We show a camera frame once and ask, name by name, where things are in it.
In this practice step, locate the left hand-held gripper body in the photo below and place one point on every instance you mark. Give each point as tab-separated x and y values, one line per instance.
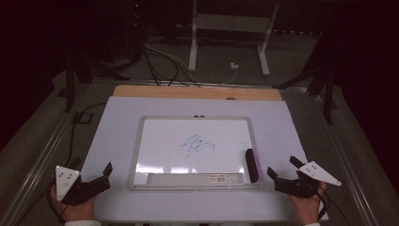
70	191

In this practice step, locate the person's right hand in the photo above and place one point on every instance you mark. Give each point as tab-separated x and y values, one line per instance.
309	208

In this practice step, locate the black square floor plate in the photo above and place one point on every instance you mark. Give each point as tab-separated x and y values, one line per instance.
75	118

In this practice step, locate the black stand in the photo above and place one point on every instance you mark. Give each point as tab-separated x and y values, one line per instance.
327	94
69	81

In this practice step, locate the silver framed whiteboard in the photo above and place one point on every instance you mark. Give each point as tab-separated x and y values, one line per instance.
175	138

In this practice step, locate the dark equipment with red light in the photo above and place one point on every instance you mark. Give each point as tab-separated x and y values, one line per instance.
135	28

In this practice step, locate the large white board sheet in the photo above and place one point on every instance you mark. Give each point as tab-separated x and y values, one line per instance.
119	125

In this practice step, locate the black whiteboard eraser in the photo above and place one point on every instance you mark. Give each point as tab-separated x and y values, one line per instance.
252	166

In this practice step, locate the white plug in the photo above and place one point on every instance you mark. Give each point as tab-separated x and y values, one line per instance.
234	66

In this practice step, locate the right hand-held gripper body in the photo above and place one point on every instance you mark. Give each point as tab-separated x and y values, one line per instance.
298	187

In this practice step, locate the grey metal stand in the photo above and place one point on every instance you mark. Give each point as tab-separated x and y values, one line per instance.
232	22

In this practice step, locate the dark round table grommet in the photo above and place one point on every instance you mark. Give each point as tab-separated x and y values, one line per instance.
231	98

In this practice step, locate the person's left hand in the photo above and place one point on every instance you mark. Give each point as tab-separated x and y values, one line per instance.
78	212

